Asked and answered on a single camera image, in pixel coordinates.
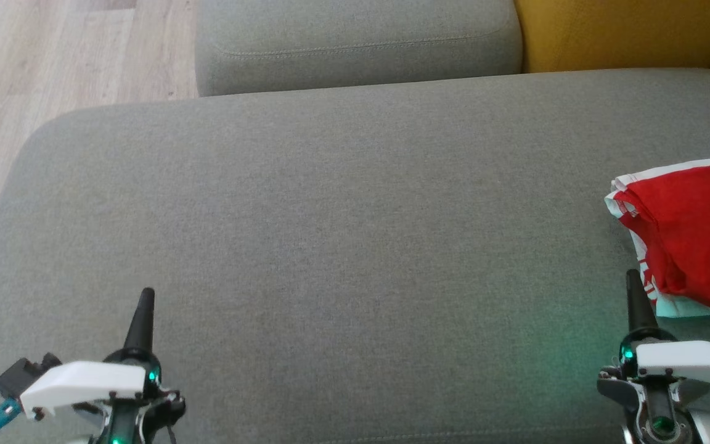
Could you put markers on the grey sofa seat cushion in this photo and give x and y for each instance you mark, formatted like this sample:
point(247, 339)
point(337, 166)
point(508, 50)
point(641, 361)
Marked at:
point(355, 43)

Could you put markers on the red shorts with white stripe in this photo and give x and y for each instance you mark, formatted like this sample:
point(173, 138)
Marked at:
point(694, 234)

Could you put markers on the large yellow sofa back cushion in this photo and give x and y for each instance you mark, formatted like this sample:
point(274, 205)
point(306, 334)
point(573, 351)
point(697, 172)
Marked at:
point(626, 31)

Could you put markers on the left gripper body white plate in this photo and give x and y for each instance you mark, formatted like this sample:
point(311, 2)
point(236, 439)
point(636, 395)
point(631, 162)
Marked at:
point(84, 379)

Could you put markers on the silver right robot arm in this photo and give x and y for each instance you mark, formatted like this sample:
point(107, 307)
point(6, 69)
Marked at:
point(660, 413)

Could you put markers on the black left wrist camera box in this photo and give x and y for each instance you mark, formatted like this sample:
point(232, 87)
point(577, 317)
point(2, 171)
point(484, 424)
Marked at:
point(25, 376)

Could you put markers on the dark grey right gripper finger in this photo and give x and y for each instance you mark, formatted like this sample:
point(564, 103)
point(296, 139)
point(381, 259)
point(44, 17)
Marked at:
point(638, 308)

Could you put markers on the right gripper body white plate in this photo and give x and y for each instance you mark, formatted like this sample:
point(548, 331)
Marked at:
point(688, 361)

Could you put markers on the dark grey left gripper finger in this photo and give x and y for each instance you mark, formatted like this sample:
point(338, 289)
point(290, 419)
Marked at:
point(141, 320)

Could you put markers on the large grey sofa ottoman cushion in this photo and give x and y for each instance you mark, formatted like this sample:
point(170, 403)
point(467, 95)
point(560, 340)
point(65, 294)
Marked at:
point(330, 246)

